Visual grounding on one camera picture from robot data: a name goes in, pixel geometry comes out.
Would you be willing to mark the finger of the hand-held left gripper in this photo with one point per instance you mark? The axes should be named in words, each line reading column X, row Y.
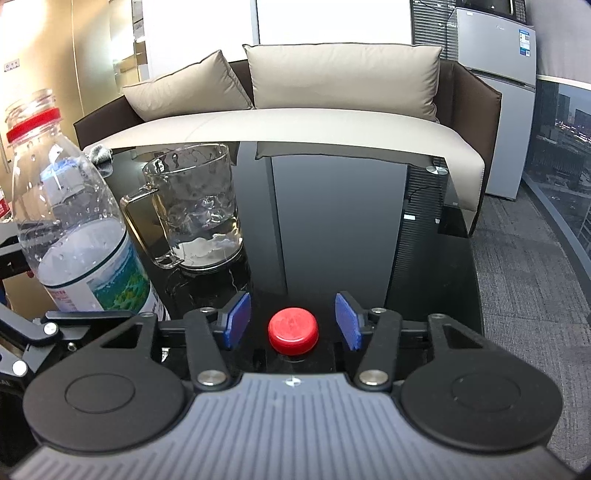
column 51, row 328
column 14, row 258

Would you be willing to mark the grey small fridge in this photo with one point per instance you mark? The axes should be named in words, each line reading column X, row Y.
column 498, row 101

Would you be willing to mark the black microwave oven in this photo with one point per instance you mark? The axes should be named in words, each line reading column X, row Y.
column 489, row 8

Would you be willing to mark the brown and beige sofa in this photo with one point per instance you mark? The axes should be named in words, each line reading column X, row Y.
column 323, row 134

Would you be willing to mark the beige sofa side cushion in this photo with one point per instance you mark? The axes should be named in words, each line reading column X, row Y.
column 184, row 90

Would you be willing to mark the red bottle cap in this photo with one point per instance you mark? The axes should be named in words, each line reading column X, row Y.
column 293, row 330

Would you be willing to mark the grey roller blind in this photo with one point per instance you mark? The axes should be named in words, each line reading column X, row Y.
column 563, row 37

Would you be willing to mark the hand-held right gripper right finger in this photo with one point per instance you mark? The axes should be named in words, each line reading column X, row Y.
column 347, row 321

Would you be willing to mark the grey slatted window blinds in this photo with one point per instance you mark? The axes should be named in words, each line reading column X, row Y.
column 427, row 27

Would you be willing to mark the beige sofa back cushion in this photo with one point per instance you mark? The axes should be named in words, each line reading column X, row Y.
column 341, row 78

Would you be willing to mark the grey crumpled cloth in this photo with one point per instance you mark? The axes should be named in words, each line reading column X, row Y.
column 99, row 153

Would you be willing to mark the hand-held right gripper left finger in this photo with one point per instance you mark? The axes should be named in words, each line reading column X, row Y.
column 238, row 321

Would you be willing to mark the clear plastic water bottle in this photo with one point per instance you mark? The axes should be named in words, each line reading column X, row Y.
column 69, row 240

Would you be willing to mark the clear glass mug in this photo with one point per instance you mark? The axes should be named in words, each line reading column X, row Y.
column 198, row 207

